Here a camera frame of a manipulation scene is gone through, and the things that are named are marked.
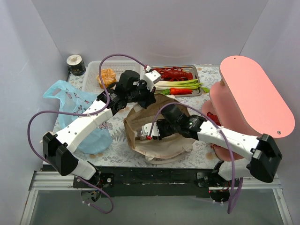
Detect clear plastic bottle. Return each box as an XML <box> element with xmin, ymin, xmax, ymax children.
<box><xmin>135</xmin><ymin>130</ymin><xmax>146</xmax><ymax>141</ymax></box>

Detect white plastic perforated basket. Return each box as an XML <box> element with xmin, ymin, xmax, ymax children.
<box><xmin>82</xmin><ymin>60</ymin><xmax>144</xmax><ymax>94</ymax></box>

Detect orange toy carrot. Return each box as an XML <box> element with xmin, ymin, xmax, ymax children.
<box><xmin>161</xmin><ymin>88</ymin><xmax>193</xmax><ymax>96</ymax></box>

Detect red snack packet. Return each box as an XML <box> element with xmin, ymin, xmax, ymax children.
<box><xmin>207</xmin><ymin>112</ymin><xmax>221</xmax><ymax>150</ymax></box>

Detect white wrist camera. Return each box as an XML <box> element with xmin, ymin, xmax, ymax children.
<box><xmin>142</xmin><ymin>122</ymin><xmax>160</xmax><ymax>140</ymax></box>
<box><xmin>142</xmin><ymin>70</ymin><xmax>161</xmax><ymax>91</ymax></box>

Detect brown paper bag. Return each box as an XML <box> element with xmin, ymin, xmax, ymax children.
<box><xmin>123</xmin><ymin>93</ymin><xmax>195</xmax><ymax>165</ymax></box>

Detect light blue plastic grocery bag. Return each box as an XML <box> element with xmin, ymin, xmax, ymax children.
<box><xmin>43</xmin><ymin>80</ymin><xmax>113</xmax><ymax>155</ymax></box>

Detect floral patterned table mat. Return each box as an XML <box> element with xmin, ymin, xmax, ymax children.
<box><xmin>43</xmin><ymin>64</ymin><xmax>258</xmax><ymax>170</ymax></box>

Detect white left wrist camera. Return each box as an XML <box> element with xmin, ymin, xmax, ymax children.
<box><xmin>142</xmin><ymin>70</ymin><xmax>161</xmax><ymax>91</ymax></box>

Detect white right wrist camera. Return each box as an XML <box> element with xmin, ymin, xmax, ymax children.
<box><xmin>142</xmin><ymin>122</ymin><xmax>160</xmax><ymax>140</ymax></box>

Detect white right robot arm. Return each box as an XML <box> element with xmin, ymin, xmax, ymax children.
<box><xmin>157</xmin><ymin>104</ymin><xmax>282</xmax><ymax>186</ymax></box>

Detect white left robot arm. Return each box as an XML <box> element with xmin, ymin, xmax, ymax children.
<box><xmin>43</xmin><ymin>70</ymin><xmax>161</xmax><ymax>188</ymax></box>

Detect toy fried bread piece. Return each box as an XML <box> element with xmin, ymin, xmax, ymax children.
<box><xmin>101</xmin><ymin>68</ymin><xmax>117</xmax><ymax>88</ymax></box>

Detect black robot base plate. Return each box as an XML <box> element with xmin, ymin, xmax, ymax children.
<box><xmin>73</xmin><ymin>166</ymin><xmax>231</xmax><ymax>198</ymax></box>

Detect red toy lobster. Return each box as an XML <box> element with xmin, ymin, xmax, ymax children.
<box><xmin>151</xmin><ymin>67</ymin><xmax>193</xmax><ymax>82</ymax></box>

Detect green toy vegetable stalks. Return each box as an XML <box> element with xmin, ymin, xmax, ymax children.
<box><xmin>155</xmin><ymin>79</ymin><xmax>210</xmax><ymax>93</ymax></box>

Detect aluminium frame rail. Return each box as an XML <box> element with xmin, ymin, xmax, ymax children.
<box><xmin>21</xmin><ymin>172</ymin><xmax>293</xmax><ymax>225</ymax></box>

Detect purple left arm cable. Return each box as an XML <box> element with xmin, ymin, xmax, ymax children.
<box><xmin>27</xmin><ymin>54</ymin><xmax>150</xmax><ymax>214</ymax></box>

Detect pink two-tier shelf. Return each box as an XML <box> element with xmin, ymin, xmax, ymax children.
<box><xmin>201</xmin><ymin>55</ymin><xmax>295</xmax><ymax>163</ymax></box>

